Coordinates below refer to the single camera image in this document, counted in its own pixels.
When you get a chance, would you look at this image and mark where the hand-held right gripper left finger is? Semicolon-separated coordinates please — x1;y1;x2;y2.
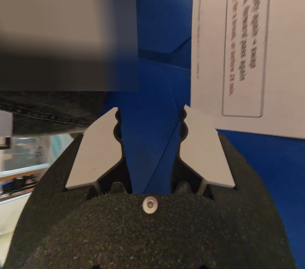
65;107;127;194

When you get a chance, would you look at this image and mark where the person's dark denim jacket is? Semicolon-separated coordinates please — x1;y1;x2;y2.
0;91;109;136

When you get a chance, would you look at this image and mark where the white printed instruction sheet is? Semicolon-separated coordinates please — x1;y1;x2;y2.
190;0;305;140

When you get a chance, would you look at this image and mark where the blue folder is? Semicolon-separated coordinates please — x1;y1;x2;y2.
105;0;305;269

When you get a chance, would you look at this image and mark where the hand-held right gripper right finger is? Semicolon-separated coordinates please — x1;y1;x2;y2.
176;104;236;195

